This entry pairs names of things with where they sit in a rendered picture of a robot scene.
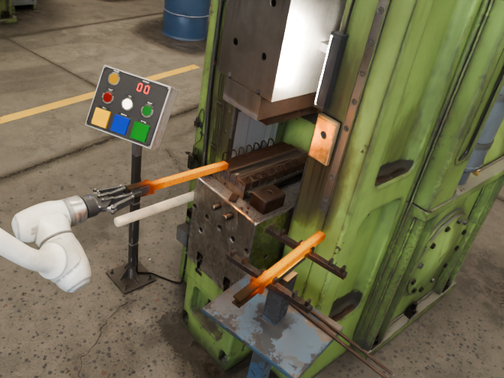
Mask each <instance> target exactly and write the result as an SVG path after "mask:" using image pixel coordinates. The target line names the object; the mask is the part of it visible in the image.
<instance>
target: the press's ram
mask: <svg viewBox="0 0 504 378"><path fill-rule="evenodd" d="M346 3H347V0H227V2H226V13H225V19H224V25H223V37H222V42H221V48H220V59H219V65H218V71H219V72H221V73H222V74H224V75H226V76H228V77H231V79H232V80H235V81H236V82H237V83H240V84H241V85H243V86H244V87H246V88H248V89H250V90H251V91H253V92H255V93H257V94H258V93H260V94H259V95H260V96H262V97H263V98H265V99H266V100H268V101H270V102H274V101H279V100H283V99H287V98H292V97H296V96H299V95H306V94H309V93H312V92H318V88H319V85H320V80H321V76H322V73H323V68H324V64H325V61H326V56H327V52H328V48H329V43H330V40H331V36H332V35H331V32H333V31H339V30H340V27H341V21H342V18H343V15H344V9H345V6H346Z"/></svg>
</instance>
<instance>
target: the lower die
mask: <svg viewBox="0 0 504 378"><path fill-rule="evenodd" d="M296 149H298V150H299V151H301V152H303V153H301V154H297V155H295V156H292V157H288V158H286V159H283V160H279V161H277V162H274V163H270V164H268V165H265V166H261V167H259V168H257V169H253V170H251V171H248V172H244V173H242V174H239V175H237V176H236V177H233V176H232V175H231V171H233V170H237V169H239V168H242V167H246V166H249V165H251V164H255V163H258V162H260V161H264V160H267V159H269V158H273V157H276V156H278V155H282V154H285V153H287V152H291V151H294V150H296ZM307 158H308V153H307V152H306V151H304V150H303V149H301V148H299V147H298V148H296V147H295V146H293V145H291V144H289V145H288V144H286V143H285V142H279V143H277V144H274V145H270V146H267V148H266V147H265V148H260V149H259V150H258V149H257V150H255V151H252V152H248V153H245V154H244V155H243V154H240V155H238V156H237V157H231V158H229V160H227V159H226V160H224V161H225V162H227V163H228V164H229V166H228V169H225V170H222V171H219V172H215V173H212V176H213V177H214V178H215V179H217V180H218V181H219V182H220V183H221V184H222V185H224V186H225V187H226V188H228V189H229V190H231V191H232V192H233V193H234V194H237V195H239V197H240V198H241V199H242V200H244V199H247V198H248V197H250V196H246V195H245V192H246V191H247V190H249V189H250V187H251V182H252V180H251V178H250V177H248V179H247V176H251V177H252V178H253V188H255V187H257V186H258V184H259V183H260V176H259V175H256V176H255V173H259V174H260V175H261V177H262V180H261V185H263V184H265V183H266V182H267V179H268V173H267V172H264V173H263V170H267V171H268V172H269V180H268V181H269V182H272V181H273V180H274V178H275V174H276V172H275V170H274V169H272V170H270V169H271V168H272V167H274V168H275V169H276V170H277V178H276V179H279V178H280V177H281V176H282V175H283V171H284V169H283V167H282V166H280V168H278V166H279V165H283V166H284V168H285V172H284V176H288V175H289V173H290V168H291V166H290V165H289V164H287V165H285V164H286V162H290V163H291V164H292V172H291V173H295V172H296V170H297V167H298V163H297V162H296V161H294V160H297V161H298V162H299V168H298V171H300V170H303V169H304V168H305V163H306V160H307ZM293 161H294V163H293ZM224 183H226V185H225V184H224Z"/></svg>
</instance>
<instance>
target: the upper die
mask: <svg viewBox="0 0 504 378"><path fill-rule="evenodd" d="M316 97H317V91H315V92H312V93H309V94H303V95H299V96H296V97H290V98H287V99H283V100H277V101H274V102H270V101H269V100H266V99H265V98H264V97H262V96H260V93H258V94H257V93H255V92H253V91H251V90H250V89H248V88H246V87H244V86H243V85H241V84H240V83H238V82H236V81H235V80H233V79H231V76H226V80H225V86H224V91H223V99H224V100H225V101H226V102H228V103H230V104H232V105H233V106H234V107H236V108H238V109H239V110H241V111H242V112H244V113H246V114H247V115H249V116H250V117H252V118H253V119H255V120H257V121H259V120H262V119H267V118H270V117H273V116H279V115H282V114H285V113H290V112H293V111H296V110H302V109H305V108H308V107H313V106H314V103H316V102H315V100H316Z"/></svg>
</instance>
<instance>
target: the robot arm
mask: <svg viewBox="0 0 504 378"><path fill-rule="evenodd" d="M125 186H127V185H126V184H125V185H124V187H123V185H122V184H120V185H115V186H111V187H103V188H94V189H93V194H90V193H88V194H86V195H83V196H77V195H76V196H71V197H68V198H66V199H61V200H57V201H48V202H42V203H40V204H37V205H33V206H31V207H29V208H27V209H24V210H22V211H21V212H19V213H17V214H15V215H14V217H13V220H12V223H11V225H12V229H13V233H14V235H15V236H16V238H14V237H13V236H12V235H10V234H9V233H7V232H5V231H4V230H3V229H1V228H0V255H1V256H3V257H4V258H6V259H8V260H10V261H11V262H13V263H16V264H17V265H19V266H22V267H24V268H26V269H30V270H33V271H36V272H39V274H40V275H41V276H42V277H44V278H46V279H50V280H51V281H52V282H53V283H56V284H57V286H58V287H59V288H60V289H62V290H64V291H65V292H67V293H75V292H77V291H78V290H81V289H82V288H83V287H85V286H86V285H87V284H88V283H89V282H90V279H91V277H92V271H91V267H90V264H89V260H88V258H87V256H86V254H85V251H84V250H83V248H82V246H81V244H80V243H79V241H78V240H77V239H76V237H75V236H74V234H73V233H72V230H71V227H73V226H75V225H77V224H81V223H84V222H86V221H87V219H89V218H92V217H94V216H97V215H98V214H99V213H100V212H106V211H109V212H111V215H114V214H115V213H116V212H117V211H118V210H120V209H123V208H124V207H126V206H129V205H130V204H132V203H134V198H135V197H140V196H141V195H143V194H147V193H149V185H147V186H145V187H140V188H137V189H134V190H131V191H130V193H126V192H127V188H126V187H125ZM23 242H27V243H31V242H35V243H36V244H37V246H38V247H39V248H40V250H36V249H34V248H32V247H29V246H28V245H26V244H24V243H23Z"/></svg>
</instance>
